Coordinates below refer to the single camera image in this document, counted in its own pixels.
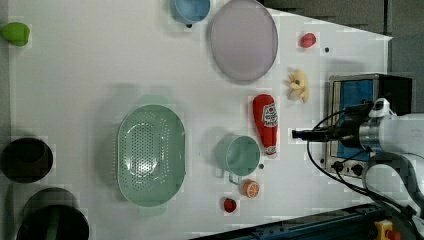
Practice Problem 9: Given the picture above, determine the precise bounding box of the black utensil cup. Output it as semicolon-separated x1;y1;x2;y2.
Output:
16;187;90;240

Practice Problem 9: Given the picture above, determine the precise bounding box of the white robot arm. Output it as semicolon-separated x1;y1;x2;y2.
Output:
291;98;423;219

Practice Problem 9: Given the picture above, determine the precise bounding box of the green oval strainer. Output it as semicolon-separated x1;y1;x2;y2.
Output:
116;95;186;217

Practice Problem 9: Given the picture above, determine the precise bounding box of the orange slice toy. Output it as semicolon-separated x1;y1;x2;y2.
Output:
241;179;260;198

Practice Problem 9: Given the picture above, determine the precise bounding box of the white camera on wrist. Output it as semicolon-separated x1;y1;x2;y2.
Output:
368;98;396;118

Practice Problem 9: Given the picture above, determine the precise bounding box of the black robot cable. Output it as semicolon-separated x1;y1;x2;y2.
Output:
306;108;418;218

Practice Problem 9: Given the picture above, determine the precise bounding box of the green pepper toy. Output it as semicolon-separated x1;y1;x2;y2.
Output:
1;22;31;47

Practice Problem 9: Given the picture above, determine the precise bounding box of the purple round plate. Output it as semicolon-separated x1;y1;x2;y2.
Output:
210;0;278;81

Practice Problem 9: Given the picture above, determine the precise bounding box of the black toaster oven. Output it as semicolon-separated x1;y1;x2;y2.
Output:
325;74;412;178

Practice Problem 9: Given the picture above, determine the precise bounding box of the small red strawberry toy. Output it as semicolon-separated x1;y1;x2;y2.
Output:
223;198;237;213

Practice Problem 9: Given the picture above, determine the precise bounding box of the red plush ketchup bottle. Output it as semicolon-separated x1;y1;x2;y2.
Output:
253;94;278;158

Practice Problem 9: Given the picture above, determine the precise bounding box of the yellow peeled banana toy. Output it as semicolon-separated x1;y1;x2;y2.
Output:
288;70;309;103

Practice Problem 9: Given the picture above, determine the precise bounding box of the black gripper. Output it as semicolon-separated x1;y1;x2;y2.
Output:
292;103;372;149

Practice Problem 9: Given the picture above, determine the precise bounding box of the blue cup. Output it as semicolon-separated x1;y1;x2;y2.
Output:
170;0;211;27

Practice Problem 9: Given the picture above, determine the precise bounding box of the green spatula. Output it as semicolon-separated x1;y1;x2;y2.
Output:
46;209;60;240

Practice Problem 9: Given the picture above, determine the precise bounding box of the green metal cup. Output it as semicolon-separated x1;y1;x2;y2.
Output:
215;135;261;185

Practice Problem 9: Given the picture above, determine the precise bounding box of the large red strawberry toy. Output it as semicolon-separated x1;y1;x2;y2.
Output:
300;33;316;48

